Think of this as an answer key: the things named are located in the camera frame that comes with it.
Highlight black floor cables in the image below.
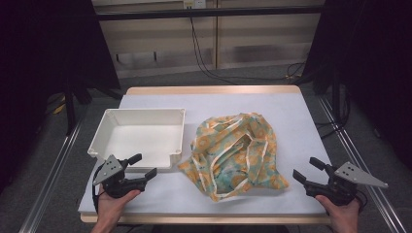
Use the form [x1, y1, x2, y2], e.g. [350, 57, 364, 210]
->
[315, 91, 354, 141]

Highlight white table mat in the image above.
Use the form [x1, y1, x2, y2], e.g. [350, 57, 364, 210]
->
[78, 93, 331, 216]

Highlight long black wall cable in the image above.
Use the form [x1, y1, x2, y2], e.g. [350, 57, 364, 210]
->
[189, 16, 307, 85]

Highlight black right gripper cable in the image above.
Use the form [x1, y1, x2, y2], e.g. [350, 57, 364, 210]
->
[354, 188, 369, 213]

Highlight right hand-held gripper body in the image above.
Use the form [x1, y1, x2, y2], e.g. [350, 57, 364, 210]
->
[304, 161, 389, 207]

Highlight white plastic tray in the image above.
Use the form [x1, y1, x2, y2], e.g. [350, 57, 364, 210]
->
[86, 107, 187, 170]

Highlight person's left hand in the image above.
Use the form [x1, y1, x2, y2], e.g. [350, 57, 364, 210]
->
[96, 185, 142, 225]

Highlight yellow tape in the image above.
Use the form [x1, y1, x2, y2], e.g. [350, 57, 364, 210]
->
[51, 102, 66, 116]

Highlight white wall outlet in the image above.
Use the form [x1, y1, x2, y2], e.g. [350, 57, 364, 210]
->
[183, 0, 207, 10]

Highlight metal floor rail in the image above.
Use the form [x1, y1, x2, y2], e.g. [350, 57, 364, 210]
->
[18, 119, 84, 233]
[318, 96, 407, 233]

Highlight black horizontal bar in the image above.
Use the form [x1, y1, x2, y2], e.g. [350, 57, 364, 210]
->
[96, 5, 325, 21]

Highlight black stand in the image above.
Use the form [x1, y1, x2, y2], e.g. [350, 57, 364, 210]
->
[330, 72, 345, 125]

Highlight person's right hand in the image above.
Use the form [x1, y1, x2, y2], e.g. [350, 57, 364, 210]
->
[315, 193, 361, 227]

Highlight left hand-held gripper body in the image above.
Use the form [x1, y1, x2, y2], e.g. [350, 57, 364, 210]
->
[92, 154, 147, 199]

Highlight floral cloth bag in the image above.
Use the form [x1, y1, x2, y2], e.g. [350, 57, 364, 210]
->
[177, 112, 290, 203]

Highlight dark curtain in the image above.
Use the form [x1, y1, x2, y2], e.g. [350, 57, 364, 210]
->
[0, 0, 121, 195]
[302, 0, 412, 171]

